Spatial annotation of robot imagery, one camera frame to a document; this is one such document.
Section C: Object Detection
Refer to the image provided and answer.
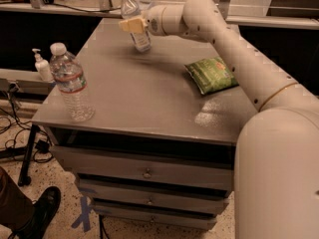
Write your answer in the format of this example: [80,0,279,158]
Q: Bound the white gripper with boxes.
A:
[119,5,165,36]

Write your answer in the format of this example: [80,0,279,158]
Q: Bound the top grey drawer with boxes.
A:
[51,145,232,191]

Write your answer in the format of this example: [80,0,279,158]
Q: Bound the blue tape cross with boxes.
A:
[71,195,97,233]

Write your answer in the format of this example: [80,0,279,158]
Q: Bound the grey drawer cabinet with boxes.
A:
[31,17,258,231]

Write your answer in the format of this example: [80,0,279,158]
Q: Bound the black floor cables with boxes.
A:
[0,93,54,164]

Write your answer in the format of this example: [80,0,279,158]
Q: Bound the bottom grey drawer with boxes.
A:
[92,202,216,230]

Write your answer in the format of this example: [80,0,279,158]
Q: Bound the blue plastic bottle white label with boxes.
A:
[120,0,151,52]

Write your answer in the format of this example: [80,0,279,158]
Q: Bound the black shoe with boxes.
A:
[8,186,61,239]

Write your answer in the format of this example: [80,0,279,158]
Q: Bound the black metal stand leg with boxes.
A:
[18,124,40,186]

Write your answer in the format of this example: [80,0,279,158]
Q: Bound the clear water bottle red label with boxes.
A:
[50,43,95,121]

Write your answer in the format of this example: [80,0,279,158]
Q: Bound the grey drawer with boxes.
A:
[77,179,228,214]
[51,145,232,191]
[92,202,216,230]

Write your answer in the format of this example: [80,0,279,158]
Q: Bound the brown trouser leg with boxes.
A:
[0,167,34,231]

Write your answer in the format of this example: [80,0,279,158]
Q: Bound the white pump dispenser bottle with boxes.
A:
[32,48,54,82]

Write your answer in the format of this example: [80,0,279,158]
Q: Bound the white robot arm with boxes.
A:
[120,0,319,239]

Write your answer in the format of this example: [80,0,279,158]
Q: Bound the green chip bag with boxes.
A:
[185,57,238,95]

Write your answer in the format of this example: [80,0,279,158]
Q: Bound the black cable on shelf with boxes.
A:
[43,0,123,14]

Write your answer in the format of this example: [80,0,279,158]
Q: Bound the middle grey drawer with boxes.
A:
[77,179,228,214]

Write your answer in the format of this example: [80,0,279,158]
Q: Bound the grey metal rail shelf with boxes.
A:
[1,0,319,30]

